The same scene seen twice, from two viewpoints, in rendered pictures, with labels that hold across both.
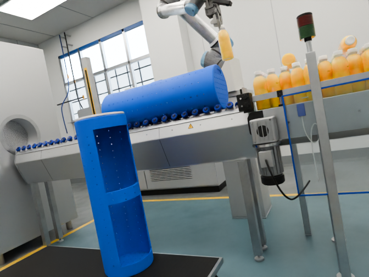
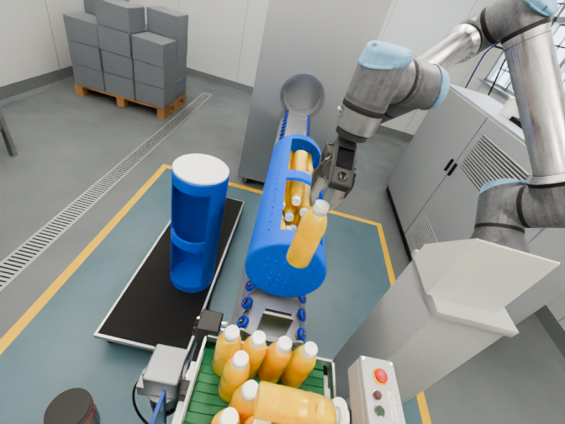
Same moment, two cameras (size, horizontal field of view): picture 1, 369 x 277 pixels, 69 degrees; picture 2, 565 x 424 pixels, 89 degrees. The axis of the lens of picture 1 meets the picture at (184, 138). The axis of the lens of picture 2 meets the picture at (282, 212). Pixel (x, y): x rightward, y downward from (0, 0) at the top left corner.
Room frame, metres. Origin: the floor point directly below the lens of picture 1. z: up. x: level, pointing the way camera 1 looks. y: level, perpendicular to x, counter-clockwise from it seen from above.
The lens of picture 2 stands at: (1.28, -0.81, 1.86)
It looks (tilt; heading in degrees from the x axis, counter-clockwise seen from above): 38 degrees down; 58
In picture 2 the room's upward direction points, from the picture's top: 18 degrees clockwise
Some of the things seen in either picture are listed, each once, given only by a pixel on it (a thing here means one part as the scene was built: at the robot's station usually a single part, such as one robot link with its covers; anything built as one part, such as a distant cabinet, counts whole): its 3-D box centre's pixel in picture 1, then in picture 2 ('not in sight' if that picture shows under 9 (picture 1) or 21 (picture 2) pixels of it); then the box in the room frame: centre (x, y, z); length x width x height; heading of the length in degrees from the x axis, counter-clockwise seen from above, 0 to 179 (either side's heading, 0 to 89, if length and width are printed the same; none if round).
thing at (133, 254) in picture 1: (115, 192); (196, 230); (1.54, 0.45, 0.59); 0.28 x 0.28 x 0.88
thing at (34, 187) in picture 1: (40, 215); not in sight; (2.48, 1.45, 0.31); 0.06 x 0.06 x 0.63; 64
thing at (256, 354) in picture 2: not in sight; (251, 355); (1.54, -0.49, 1.00); 0.07 x 0.07 x 0.19
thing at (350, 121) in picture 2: not in sight; (356, 119); (1.70, -0.33, 1.67); 0.10 x 0.09 x 0.05; 155
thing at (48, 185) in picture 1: (54, 210); not in sight; (2.61, 1.39, 0.31); 0.06 x 0.06 x 0.63; 64
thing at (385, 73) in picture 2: not in sight; (377, 78); (1.71, -0.33, 1.75); 0.10 x 0.09 x 0.12; 2
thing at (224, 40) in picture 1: (224, 43); (308, 235); (1.68, -0.35, 1.34); 0.07 x 0.07 x 0.19
